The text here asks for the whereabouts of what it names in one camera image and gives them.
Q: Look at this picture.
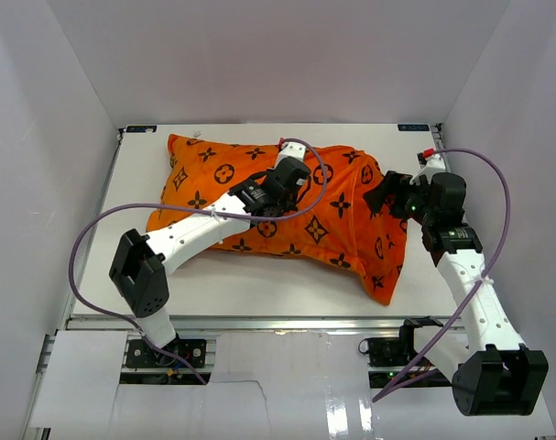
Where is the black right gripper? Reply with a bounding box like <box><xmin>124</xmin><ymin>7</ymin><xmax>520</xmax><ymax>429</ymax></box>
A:
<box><xmin>364</xmin><ymin>171</ymin><xmax>436</xmax><ymax>226</ymax></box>

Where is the orange black patterned pillowcase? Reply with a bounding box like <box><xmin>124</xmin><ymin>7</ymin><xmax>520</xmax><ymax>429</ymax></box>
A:
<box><xmin>146</xmin><ymin>134</ymin><xmax>408</xmax><ymax>305</ymax></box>

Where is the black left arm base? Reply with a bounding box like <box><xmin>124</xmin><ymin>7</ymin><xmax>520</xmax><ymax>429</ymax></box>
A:
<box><xmin>124</xmin><ymin>339</ymin><xmax>207</xmax><ymax>371</ymax></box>

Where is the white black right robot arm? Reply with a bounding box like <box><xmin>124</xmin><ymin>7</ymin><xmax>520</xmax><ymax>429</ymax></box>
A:
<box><xmin>372</xmin><ymin>171</ymin><xmax>549</xmax><ymax>416</ymax></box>

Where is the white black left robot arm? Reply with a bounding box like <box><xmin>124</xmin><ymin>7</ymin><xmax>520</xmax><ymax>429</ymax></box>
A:
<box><xmin>109</xmin><ymin>157</ymin><xmax>407</xmax><ymax>366</ymax></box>

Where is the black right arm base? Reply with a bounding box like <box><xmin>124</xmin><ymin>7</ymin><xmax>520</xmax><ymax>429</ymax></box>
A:
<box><xmin>357</xmin><ymin>316</ymin><xmax>443</xmax><ymax>368</ymax></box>

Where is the right table corner label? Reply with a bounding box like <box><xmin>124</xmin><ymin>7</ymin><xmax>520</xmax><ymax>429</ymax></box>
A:
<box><xmin>398</xmin><ymin>124</ymin><xmax>430</xmax><ymax>132</ymax></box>

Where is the table corner label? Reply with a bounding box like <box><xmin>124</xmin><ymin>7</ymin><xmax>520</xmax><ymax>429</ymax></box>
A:
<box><xmin>398</xmin><ymin>124</ymin><xmax>430</xmax><ymax>132</ymax></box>
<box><xmin>125</xmin><ymin>125</ymin><xmax>158</xmax><ymax>133</ymax></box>

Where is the left table corner label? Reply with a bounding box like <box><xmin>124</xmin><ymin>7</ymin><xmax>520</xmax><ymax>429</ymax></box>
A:
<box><xmin>125</xmin><ymin>125</ymin><xmax>158</xmax><ymax>133</ymax></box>

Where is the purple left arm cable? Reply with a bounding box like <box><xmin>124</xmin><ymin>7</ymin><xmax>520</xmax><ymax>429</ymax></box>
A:
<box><xmin>67</xmin><ymin>138</ymin><xmax>330</xmax><ymax>385</ymax></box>

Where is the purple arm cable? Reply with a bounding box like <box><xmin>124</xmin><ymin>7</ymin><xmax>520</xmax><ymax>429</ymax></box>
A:
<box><xmin>67</xmin><ymin>138</ymin><xmax>330</xmax><ymax>385</ymax></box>
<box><xmin>372</xmin><ymin>148</ymin><xmax>510</xmax><ymax>403</ymax></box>

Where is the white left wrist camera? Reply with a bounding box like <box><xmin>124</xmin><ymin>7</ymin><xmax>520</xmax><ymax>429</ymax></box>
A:
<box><xmin>278</xmin><ymin>139</ymin><xmax>306</xmax><ymax>162</ymax></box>

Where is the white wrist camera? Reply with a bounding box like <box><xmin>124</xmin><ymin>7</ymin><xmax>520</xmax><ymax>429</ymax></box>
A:
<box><xmin>278</xmin><ymin>139</ymin><xmax>306</xmax><ymax>162</ymax></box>
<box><xmin>415</xmin><ymin>148</ymin><xmax>447</xmax><ymax>182</ymax></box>

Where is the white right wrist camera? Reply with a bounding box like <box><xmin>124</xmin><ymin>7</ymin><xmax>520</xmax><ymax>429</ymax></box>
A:
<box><xmin>415</xmin><ymin>148</ymin><xmax>447</xmax><ymax>182</ymax></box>

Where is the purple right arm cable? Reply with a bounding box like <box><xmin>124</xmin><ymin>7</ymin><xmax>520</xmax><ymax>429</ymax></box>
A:
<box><xmin>372</xmin><ymin>148</ymin><xmax>510</xmax><ymax>403</ymax></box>

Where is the aluminium table edge rail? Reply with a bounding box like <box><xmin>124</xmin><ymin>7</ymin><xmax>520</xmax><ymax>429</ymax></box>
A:
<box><xmin>66</xmin><ymin>314</ymin><xmax>462</xmax><ymax>332</ymax></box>

